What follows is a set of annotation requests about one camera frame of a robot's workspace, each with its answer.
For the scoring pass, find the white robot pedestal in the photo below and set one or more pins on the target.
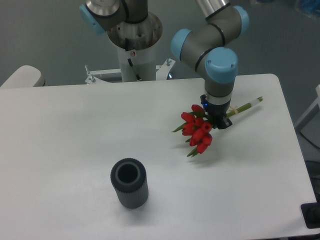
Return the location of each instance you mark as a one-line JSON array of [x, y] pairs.
[[136, 44]]

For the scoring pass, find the white chair armrest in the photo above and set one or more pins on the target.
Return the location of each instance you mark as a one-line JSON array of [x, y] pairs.
[[25, 77]]

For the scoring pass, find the white metal base frame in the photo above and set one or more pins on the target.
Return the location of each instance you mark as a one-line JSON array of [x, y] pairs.
[[161, 72]]

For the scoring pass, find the dark grey ribbed vase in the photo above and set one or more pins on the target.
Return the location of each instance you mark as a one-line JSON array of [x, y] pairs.
[[129, 180]]

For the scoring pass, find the red tulip bouquet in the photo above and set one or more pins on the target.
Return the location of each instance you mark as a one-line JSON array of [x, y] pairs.
[[197, 126]]

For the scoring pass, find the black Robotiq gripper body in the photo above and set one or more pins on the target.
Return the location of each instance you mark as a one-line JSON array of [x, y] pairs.
[[214, 111]]

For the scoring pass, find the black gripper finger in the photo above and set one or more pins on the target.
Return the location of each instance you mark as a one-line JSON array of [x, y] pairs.
[[223, 123]]

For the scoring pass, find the black box at table edge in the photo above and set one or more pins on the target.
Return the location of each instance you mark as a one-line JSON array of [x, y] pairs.
[[311, 214]]

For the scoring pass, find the white furniture at right edge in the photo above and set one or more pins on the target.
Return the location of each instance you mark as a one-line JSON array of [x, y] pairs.
[[309, 113]]

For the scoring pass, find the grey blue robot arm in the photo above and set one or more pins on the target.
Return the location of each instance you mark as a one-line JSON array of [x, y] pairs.
[[204, 51]]

